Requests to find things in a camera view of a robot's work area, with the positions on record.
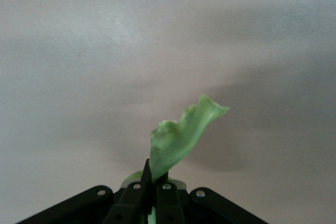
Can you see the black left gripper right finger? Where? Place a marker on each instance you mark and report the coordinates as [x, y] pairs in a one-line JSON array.
[[170, 208]]

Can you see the green lettuce leaf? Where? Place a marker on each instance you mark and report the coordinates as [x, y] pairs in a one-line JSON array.
[[181, 140]]

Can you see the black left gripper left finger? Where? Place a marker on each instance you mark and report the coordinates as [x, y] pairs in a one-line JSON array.
[[126, 203]]

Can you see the brown table cover sheet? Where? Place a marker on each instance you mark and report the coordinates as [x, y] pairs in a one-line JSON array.
[[78, 51]]

